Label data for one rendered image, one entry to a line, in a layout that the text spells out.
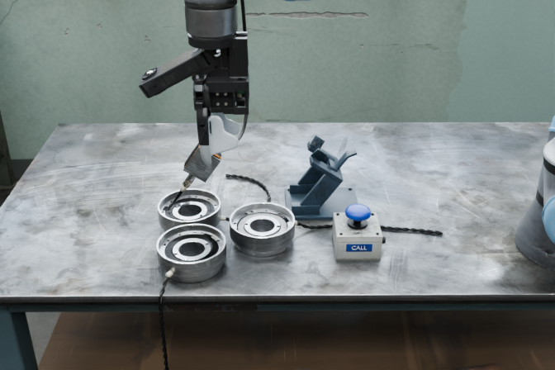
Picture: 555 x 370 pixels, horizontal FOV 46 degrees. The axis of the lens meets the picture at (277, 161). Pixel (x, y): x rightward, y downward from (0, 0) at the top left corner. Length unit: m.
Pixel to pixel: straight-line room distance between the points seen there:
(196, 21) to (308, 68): 1.73
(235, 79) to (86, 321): 0.61
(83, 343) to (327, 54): 1.67
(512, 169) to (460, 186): 0.13
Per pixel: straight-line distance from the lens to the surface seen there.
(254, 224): 1.07
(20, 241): 1.15
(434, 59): 2.70
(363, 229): 1.03
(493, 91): 2.82
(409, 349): 1.27
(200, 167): 1.04
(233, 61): 0.96
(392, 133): 1.45
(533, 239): 1.09
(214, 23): 0.93
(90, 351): 1.28
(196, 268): 0.97
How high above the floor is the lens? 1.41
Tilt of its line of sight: 28 degrees down
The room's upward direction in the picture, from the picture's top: straight up
